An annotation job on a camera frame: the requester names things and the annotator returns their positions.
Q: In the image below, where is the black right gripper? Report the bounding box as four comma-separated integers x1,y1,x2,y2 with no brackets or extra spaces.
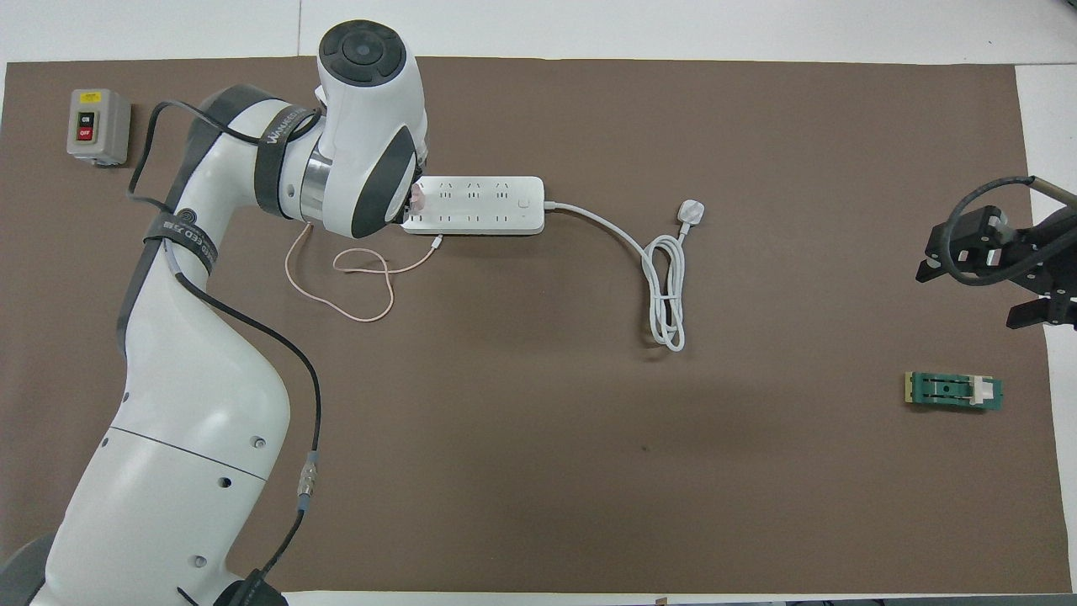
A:
915,205,1077,331

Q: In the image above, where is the pink charging cable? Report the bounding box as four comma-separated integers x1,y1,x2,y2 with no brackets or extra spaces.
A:
284,223,444,323

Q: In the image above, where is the white power strip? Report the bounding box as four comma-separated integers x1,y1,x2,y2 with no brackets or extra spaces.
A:
400,175,548,237

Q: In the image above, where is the brown table mat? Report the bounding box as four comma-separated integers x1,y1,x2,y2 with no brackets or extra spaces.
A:
0,57,1071,594

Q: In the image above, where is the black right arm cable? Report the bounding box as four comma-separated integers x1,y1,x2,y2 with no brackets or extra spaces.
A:
944,175,1077,287

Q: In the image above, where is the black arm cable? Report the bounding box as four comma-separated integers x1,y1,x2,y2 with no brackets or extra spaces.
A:
944,175,1077,287
126,99,325,582

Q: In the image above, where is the green knife switch yellow base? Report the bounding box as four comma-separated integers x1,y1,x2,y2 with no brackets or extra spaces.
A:
905,371,1004,413

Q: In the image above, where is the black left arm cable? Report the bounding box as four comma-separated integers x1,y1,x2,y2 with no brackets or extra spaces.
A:
126,99,325,582

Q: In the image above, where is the white power cord with plug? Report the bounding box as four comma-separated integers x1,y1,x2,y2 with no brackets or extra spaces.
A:
543,198,706,353

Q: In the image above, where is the grey push button switch box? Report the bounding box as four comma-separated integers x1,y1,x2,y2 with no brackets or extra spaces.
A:
67,88,132,163

